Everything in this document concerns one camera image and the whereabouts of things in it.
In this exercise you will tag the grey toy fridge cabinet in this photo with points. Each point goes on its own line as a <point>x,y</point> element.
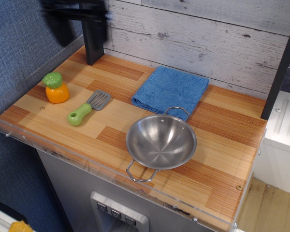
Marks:
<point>73,186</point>

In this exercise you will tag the green handled grey toy spatula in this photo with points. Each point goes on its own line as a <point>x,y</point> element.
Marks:
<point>96,101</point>

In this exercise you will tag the yellow object bottom left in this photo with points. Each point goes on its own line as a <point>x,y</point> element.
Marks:
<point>20,226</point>

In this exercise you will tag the clear acrylic table guard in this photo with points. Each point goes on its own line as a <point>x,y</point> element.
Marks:
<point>209,187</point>

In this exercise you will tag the orange toy carrot green top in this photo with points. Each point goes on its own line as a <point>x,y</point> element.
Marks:
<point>56,90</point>

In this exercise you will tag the dark grey right post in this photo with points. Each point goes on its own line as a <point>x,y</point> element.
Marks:
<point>277,82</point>

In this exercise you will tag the blue folded towel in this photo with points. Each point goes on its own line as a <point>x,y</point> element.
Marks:
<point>170,91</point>

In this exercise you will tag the steel bowl with wire handles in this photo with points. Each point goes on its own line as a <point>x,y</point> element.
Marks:
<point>161,142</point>

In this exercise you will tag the silver dispenser button panel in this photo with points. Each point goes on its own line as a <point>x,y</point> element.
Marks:
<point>112,216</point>

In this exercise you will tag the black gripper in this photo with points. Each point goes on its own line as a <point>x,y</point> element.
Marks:
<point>58,13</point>

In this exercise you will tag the white side cabinet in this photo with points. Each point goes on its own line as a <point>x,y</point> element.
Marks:
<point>272,163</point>

